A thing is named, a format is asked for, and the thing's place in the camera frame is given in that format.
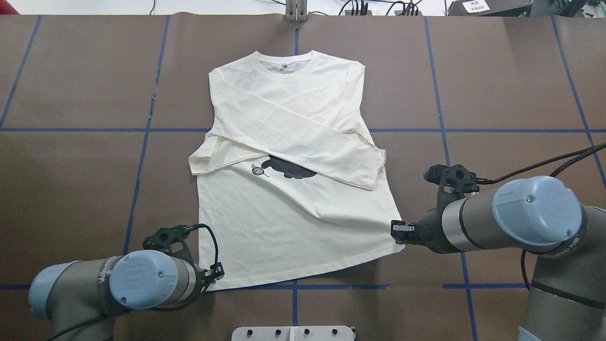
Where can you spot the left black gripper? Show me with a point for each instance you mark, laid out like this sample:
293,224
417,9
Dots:
200,280

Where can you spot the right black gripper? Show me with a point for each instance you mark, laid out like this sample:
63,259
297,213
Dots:
430,229

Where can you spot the white long-sleeve t-shirt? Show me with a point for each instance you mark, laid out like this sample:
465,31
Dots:
288,177

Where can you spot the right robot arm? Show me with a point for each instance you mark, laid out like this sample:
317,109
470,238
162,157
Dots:
541,216

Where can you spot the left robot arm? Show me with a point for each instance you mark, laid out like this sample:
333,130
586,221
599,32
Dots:
82,299

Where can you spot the white mounting column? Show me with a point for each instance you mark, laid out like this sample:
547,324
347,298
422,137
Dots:
295,333

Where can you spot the black power adapter box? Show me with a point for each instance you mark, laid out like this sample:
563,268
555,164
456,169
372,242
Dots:
488,8

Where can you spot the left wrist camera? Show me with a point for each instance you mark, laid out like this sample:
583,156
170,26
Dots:
170,240

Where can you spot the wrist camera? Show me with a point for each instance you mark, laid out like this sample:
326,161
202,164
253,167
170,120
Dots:
460,179
170,240

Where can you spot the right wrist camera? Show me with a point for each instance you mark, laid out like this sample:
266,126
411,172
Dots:
460,179

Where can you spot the aluminium frame post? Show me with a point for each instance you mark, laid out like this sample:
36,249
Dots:
296,10

